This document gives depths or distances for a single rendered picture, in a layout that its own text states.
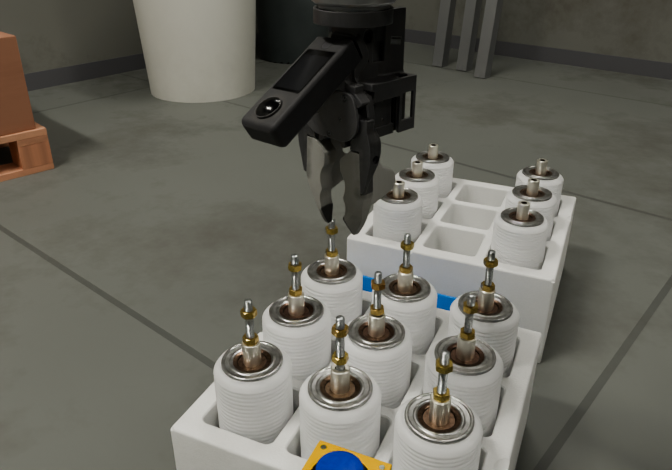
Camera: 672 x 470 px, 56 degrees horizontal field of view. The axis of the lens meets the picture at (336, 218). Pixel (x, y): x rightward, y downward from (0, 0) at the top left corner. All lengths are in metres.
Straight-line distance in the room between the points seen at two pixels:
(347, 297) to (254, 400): 0.25
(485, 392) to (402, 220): 0.49
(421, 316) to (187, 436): 0.35
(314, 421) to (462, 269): 0.53
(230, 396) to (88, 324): 0.64
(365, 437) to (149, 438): 0.44
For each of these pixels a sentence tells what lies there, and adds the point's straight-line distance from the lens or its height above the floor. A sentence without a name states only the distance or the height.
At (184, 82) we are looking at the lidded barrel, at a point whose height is 0.09.
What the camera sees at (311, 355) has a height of 0.21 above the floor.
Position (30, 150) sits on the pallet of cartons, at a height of 0.08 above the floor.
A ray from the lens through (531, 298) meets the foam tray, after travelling 1.17.
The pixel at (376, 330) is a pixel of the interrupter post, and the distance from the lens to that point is 0.82.
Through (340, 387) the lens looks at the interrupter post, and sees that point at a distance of 0.74.
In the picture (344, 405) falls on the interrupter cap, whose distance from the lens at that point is 0.73.
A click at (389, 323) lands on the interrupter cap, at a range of 0.85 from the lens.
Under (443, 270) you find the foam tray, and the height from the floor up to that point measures 0.15.
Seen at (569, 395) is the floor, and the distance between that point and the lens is 1.19.
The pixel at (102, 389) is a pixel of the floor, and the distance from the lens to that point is 1.20.
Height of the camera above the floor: 0.75
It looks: 26 degrees down
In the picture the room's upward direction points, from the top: straight up
